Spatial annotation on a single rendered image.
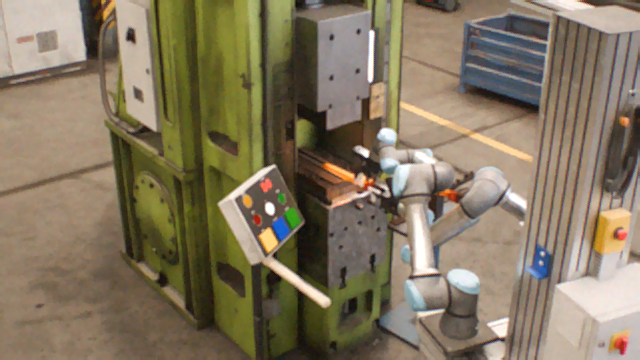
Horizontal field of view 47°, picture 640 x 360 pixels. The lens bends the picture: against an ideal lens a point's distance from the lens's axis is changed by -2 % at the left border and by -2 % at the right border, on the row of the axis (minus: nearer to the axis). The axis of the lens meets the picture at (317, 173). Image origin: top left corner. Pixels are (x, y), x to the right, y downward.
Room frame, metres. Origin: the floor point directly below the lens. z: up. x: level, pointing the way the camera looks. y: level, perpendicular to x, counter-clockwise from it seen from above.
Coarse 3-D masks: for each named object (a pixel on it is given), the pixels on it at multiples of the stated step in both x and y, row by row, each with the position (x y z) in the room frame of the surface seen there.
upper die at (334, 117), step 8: (352, 104) 3.16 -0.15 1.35; (360, 104) 3.19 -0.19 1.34; (304, 112) 3.19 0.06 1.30; (312, 112) 3.14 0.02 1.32; (320, 112) 3.10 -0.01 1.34; (328, 112) 3.07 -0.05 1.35; (336, 112) 3.10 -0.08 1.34; (344, 112) 3.13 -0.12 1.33; (352, 112) 3.16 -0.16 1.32; (312, 120) 3.14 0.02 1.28; (320, 120) 3.10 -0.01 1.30; (328, 120) 3.07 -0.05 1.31; (336, 120) 3.10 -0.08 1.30; (344, 120) 3.13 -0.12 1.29; (352, 120) 3.16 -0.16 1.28; (328, 128) 3.07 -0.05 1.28
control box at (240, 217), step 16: (256, 176) 2.78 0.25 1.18; (272, 176) 2.80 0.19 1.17; (240, 192) 2.61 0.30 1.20; (256, 192) 2.67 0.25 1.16; (272, 192) 2.74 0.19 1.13; (288, 192) 2.82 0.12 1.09; (224, 208) 2.57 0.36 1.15; (240, 208) 2.55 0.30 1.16; (256, 208) 2.62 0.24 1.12; (288, 208) 2.76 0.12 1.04; (240, 224) 2.54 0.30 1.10; (256, 224) 2.56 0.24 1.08; (240, 240) 2.54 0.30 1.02; (256, 240) 2.52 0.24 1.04; (256, 256) 2.51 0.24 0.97
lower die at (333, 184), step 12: (300, 156) 3.37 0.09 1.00; (324, 156) 3.38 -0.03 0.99; (300, 168) 3.27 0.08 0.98; (312, 168) 3.25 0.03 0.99; (324, 168) 3.23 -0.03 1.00; (348, 168) 3.25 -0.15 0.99; (300, 180) 3.22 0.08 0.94; (312, 180) 3.14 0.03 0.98; (324, 180) 3.14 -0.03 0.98; (336, 180) 3.12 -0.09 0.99; (348, 180) 3.14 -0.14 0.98; (324, 192) 3.07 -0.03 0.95; (336, 192) 3.10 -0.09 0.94; (348, 192) 3.14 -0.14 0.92
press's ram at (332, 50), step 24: (312, 24) 3.06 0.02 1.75; (336, 24) 3.09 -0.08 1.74; (360, 24) 3.18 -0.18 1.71; (312, 48) 3.06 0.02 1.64; (336, 48) 3.09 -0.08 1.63; (360, 48) 3.18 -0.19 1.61; (312, 72) 3.06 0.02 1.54; (336, 72) 3.10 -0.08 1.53; (360, 72) 3.18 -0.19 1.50; (312, 96) 3.06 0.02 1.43; (336, 96) 3.10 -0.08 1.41; (360, 96) 3.18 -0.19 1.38
